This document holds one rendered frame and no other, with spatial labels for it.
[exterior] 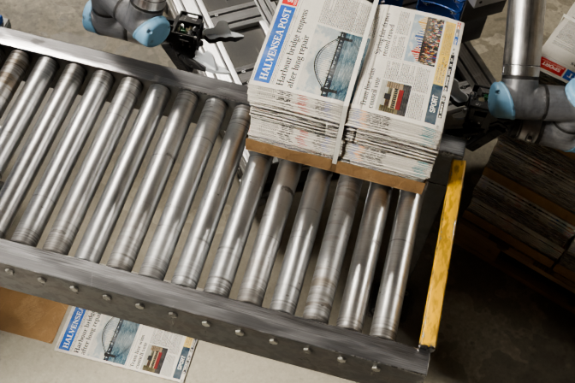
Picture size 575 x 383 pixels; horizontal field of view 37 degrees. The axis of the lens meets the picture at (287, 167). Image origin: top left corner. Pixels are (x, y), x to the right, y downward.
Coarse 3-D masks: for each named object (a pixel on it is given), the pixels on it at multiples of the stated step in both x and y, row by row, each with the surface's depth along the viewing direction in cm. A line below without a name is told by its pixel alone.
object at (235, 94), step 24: (24, 48) 193; (48, 48) 193; (72, 48) 194; (120, 72) 191; (144, 72) 191; (168, 72) 192; (144, 96) 195; (216, 96) 189; (240, 96) 189; (192, 120) 198; (456, 144) 186; (432, 168) 190
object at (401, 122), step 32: (384, 32) 171; (416, 32) 172; (448, 32) 172; (384, 64) 167; (416, 64) 167; (448, 64) 167; (384, 96) 162; (416, 96) 163; (448, 96) 163; (384, 128) 163; (416, 128) 160; (352, 160) 174; (384, 160) 172; (416, 160) 169
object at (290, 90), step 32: (288, 0) 174; (320, 0) 174; (352, 0) 176; (288, 32) 169; (320, 32) 170; (256, 64) 165; (288, 64) 165; (320, 64) 166; (256, 96) 165; (288, 96) 162; (320, 96) 161; (256, 128) 175; (288, 128) 172; (320, 128) 169
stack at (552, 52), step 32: (544, 64) 197; (512, 160) 222; (544, 160) 216; (480, 192) 241; (512, 192) 233; (544, 192) 224; (512, 224) 242; (544, 224) 234; (480, 256) 262; (512, 256) 252; (544, 288) 256
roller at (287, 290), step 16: (320, 176) 179; (304, 192) 178; (320, 192) 177; (304, 208) 175; (320, 208) 176; (304, 224) 172; (288, 240) 173; (304, 240) 170; (288, 256) 169; (304, 256) 169; (288, 272) 166; (304, 272) 168; (288, 288) 164; (272, 304) 163; (288, 304) 163
